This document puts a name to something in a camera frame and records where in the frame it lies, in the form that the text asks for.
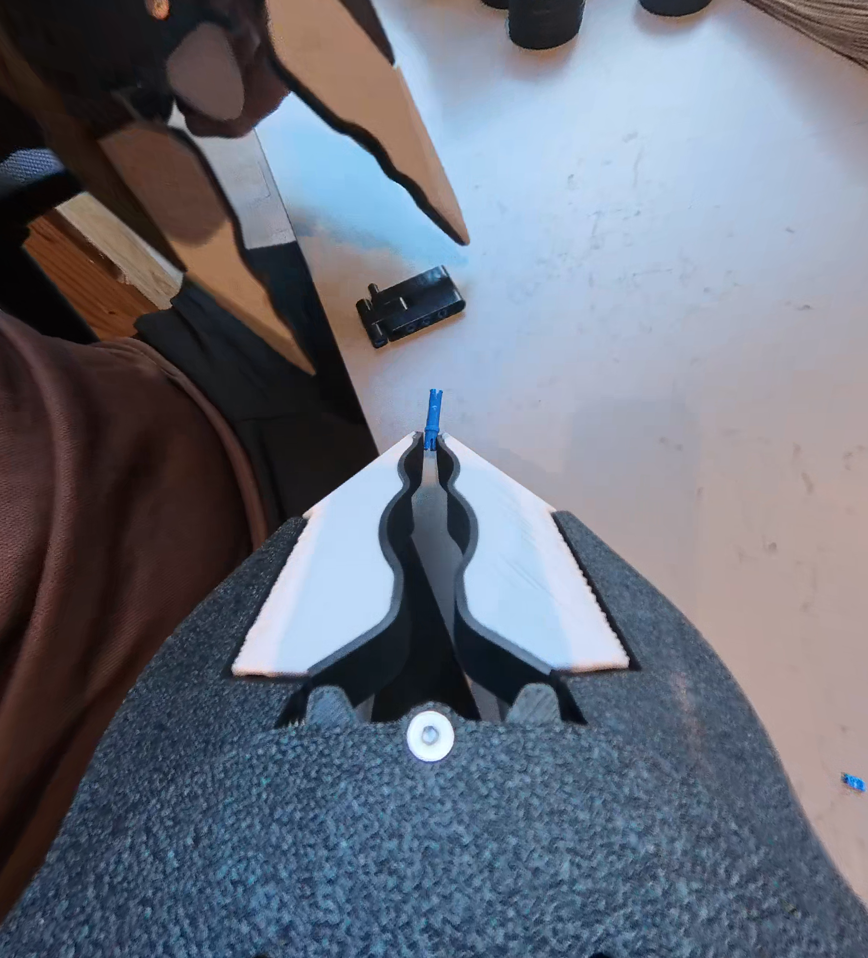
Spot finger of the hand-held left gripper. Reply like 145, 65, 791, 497
100, 123, 316, 375
269, 0, 471, 246

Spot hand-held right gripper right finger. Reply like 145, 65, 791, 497
440, 436, 629, 701

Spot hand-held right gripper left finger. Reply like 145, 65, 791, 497
232, 433, 414, 705

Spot black toy brick assembly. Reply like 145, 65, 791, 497
356, 265, 467, 349

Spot grey desk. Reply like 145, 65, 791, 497
254, 0, 868, 952

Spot person's black trousers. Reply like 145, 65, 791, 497
138, 284, 378, 517

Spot person's brown shirt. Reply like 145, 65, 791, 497
0, 299, 270, 958

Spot thick instruction booklet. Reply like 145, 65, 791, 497
748, 0, 868, 94

